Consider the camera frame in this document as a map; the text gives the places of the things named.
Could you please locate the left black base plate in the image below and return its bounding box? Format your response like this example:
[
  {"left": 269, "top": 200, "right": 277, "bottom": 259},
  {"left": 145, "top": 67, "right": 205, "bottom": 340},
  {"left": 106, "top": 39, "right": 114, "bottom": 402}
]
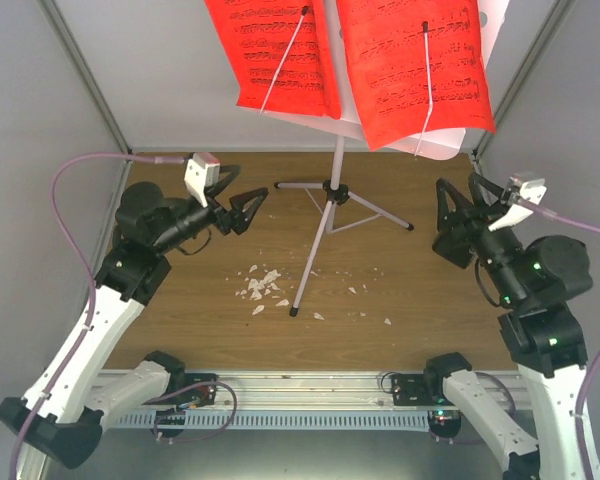
[{"left": 146, "top": 373, "right": 218, "bottom": 406}]

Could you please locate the white debris pile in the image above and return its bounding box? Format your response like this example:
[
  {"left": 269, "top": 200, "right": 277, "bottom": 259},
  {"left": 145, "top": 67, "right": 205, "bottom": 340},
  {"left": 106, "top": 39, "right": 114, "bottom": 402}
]
[{"left": 222, "top": 264, "right": 292, "bottom": 317}]

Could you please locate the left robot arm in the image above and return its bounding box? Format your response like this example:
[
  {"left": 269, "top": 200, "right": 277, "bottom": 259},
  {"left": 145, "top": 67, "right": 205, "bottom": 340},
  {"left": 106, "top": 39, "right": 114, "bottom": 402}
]
[{"left": 0, "top": 160, "right": 269, "bottom": 469}]

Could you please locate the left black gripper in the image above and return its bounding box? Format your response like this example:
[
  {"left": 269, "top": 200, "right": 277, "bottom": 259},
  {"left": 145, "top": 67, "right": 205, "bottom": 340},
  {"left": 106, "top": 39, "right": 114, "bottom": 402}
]
[{"left": 153, "top": 164, "right": 268, "bottom": 253}]

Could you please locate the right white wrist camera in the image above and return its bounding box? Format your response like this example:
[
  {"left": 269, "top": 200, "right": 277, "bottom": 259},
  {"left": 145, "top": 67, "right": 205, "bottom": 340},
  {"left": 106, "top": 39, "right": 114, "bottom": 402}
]
[{"left": 488, "top": 172, "right": 547, "bottom": 232}]

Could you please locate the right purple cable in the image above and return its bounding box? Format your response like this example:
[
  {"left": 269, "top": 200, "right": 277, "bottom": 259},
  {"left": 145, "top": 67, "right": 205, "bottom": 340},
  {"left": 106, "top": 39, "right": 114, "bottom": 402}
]
[{"left": 522, "top": 199, "right": 600, "bottom": 480}]

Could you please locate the red sheet music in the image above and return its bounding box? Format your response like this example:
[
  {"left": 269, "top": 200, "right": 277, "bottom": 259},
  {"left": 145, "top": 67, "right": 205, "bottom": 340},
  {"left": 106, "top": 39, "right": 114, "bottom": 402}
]
[
  {"left": 205, "top": 0, "right": 341, "bottom": 119},
  {"left": 337, "top": 1, "right": 496, "bottom": 150}
]

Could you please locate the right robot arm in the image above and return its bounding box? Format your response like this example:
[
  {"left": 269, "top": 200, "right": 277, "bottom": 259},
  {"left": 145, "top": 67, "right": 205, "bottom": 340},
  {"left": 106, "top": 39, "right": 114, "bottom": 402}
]
[{"left": 422, "top": 173, "right": 600, "bottom": 479}]

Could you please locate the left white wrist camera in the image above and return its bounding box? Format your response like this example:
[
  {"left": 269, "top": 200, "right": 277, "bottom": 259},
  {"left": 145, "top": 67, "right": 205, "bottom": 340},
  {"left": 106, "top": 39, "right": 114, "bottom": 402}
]
[{"left": 184, "top": 152, "right": 220, "bottom": 208}]

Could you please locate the aluminium rail with cable duct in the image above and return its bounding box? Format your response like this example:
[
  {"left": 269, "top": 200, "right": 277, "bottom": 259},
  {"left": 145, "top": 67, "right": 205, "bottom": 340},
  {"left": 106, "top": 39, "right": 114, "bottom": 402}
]
[{"left": 89, "top": 369, "right": 531, "bottom": 432}]

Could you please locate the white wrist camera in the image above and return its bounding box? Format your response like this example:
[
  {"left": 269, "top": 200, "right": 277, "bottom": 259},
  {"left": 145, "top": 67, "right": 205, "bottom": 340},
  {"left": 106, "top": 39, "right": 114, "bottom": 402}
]
[
  {"left": 184, "top": 152, "right": 220, "bottom": 208},
  {"left": 488, "top": 172, "right": 547, "bottom": 232}
]

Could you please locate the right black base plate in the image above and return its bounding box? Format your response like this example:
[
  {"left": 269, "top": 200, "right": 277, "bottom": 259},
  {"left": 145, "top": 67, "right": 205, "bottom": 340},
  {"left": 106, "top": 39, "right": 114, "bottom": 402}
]
[{"left": 389, "top": 373, "right": 431, "bottom": 407}]

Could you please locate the purple cable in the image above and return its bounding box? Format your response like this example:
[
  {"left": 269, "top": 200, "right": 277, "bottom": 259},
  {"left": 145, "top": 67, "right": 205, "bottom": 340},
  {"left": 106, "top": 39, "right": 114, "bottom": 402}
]
[
  {"left": 7, "top": 152, "right": 189, "bottom": 480},
  {"left": 522, "top": 199, "right": 600, "bottom": 480}
]

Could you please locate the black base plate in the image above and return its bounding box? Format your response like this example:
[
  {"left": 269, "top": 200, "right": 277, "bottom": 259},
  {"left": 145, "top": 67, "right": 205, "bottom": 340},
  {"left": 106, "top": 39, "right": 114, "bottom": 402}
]
[
  {"left": 389, "top": 373, "right": 431, "bottom": 407},
  {"left": 146, "top": 373, "right": 218, "bottom": 406}
]

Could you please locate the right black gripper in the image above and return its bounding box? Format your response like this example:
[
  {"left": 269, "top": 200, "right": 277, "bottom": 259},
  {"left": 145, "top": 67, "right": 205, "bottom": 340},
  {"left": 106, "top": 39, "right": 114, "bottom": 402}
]
[{"left": 434, "top": 171, "right": 527, "bottom": 305}]

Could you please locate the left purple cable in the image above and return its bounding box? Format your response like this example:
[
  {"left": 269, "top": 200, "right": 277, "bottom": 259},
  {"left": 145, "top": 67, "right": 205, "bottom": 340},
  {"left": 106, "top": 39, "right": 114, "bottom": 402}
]
[{"left": 7, "top": 152, "right": 189, "bottom": 480}]

